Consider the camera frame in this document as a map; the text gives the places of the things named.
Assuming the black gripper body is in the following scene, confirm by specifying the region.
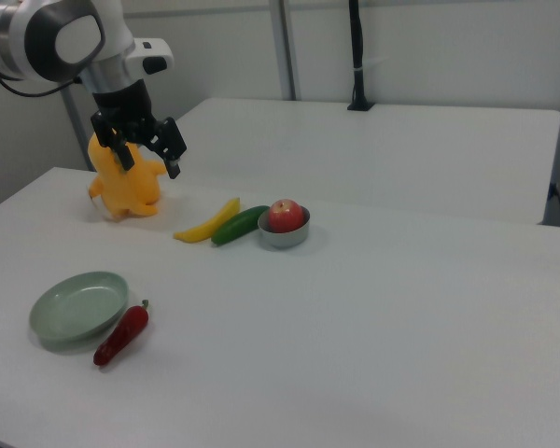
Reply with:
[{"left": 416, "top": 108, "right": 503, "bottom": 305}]
[{"left": 91, "top": 79, "right": 159, "bottom": 141}]

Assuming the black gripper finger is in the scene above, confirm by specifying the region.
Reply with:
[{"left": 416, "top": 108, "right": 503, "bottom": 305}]
[
  {"left": 91, "top": 110, "right": 136, "bottom": 172},
  {"left": 144, "top": 116, "right": 189, "bottom": 181}
]

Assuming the red apple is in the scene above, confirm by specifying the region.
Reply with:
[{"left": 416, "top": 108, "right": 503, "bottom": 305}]
[{"left": 267, "top": 198, "right": 306, "bottom": 233}]

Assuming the yellow plush toy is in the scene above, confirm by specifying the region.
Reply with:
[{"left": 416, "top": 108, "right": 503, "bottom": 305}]
[{"left": 87, "top": 133, "right": 165, "bottom": 223}]

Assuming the yellow banana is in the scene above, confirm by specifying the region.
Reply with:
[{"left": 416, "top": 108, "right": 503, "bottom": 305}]
[{"left": 173, "top": 197, "right": 242, "bottom": 244}]

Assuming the green cucumber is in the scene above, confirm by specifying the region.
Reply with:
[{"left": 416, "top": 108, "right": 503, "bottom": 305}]
[{"left": 210, "top": 205, "right": 271, "bottom": 246}]

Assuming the grey round bowl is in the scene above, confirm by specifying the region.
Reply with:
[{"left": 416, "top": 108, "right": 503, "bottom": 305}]
[{"left": 257, "top": 207, "right": 312, "bottom": 250}]

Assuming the pale green plate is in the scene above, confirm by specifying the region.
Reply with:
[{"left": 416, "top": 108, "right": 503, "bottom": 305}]
[{"left": 28, "top": 272, "right": 130, "bottom": 353}]

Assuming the red chili pepper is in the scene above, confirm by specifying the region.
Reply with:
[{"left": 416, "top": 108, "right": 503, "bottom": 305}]
[{"left": 92, "top": 299, "right": 151, "bottom": 368}]

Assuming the white side table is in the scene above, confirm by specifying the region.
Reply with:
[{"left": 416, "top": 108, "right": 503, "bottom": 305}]
[{"left": 175, "top": 97, "right": 560, "bottom": 225}]

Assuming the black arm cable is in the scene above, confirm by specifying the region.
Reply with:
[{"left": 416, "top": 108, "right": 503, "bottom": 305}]
[{"left": 0, "top": 76, "right": 83, "bottom": 98}]

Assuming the grey metal frame post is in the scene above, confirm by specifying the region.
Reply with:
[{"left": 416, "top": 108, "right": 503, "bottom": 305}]
[{"left": 268, "top": 0, "right": 302, "bottom": 101}]

